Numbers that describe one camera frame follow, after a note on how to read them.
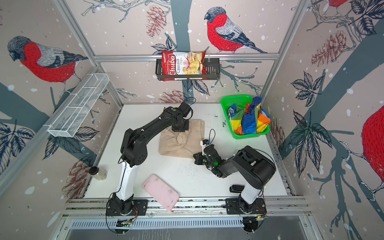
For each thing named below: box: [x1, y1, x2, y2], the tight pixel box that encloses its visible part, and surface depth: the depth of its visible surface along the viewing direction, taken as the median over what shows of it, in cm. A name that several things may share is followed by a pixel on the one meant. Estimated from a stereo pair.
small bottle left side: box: [89, 166, 108, 181], surface depth 80 cm
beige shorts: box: [159, 119, 205, 159], surface depth 94 cm
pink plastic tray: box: [142, 173, 180, 211], surface depth 78 cm
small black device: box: [229, 185, 245, 193], surface depth 79 cm
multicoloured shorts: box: [227, 96, 272, 135], surface depth 97 cm
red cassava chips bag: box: [161, 50, 208, 81], surface depth 90 cm
